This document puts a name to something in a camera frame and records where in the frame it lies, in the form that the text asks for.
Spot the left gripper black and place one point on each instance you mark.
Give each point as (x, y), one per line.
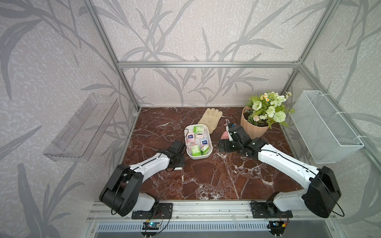
(182, 156)

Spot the pink Tempo pack right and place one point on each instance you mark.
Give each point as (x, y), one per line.
(204, 142)

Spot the white wire basket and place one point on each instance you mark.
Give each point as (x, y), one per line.
(327, 135)

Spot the left controller board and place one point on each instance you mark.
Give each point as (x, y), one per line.
(151, 226)

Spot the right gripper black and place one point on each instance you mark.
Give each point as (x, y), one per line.
(225, 148)

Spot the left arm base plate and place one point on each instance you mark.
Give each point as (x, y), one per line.
(160, 210)

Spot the controller board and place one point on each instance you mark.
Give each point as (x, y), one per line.
(151, 226)
(276, 225)

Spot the right controller board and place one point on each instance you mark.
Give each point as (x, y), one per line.
(276, 225)

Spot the pink Tempo tissue pack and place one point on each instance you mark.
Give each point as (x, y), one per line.
(190, 138)

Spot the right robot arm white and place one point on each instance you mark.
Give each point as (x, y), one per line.
(320, 190)

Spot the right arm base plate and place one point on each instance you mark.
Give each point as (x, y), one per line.
(268, 210)

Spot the pink spray bottle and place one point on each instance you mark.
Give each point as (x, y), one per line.
(225, 135)

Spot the green tissue pack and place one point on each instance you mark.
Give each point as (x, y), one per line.
(205, 149)
(195, 150)
(198, 129)

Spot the beige work glove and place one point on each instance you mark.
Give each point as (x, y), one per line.
(211, 118)

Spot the artificial green white flowers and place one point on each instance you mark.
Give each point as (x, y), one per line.
(268, 109)

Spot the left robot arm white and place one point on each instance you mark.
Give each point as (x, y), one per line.
(122, 191)

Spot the terracotta flower pot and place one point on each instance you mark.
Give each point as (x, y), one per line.
(251, 130)

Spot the clear acrylic wall shelf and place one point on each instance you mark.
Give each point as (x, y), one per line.
(79, 138)

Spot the white plastic storage box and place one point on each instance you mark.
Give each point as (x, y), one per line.
(206, 134)

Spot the aluminium front rail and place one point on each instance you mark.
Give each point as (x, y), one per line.
(185, 210)

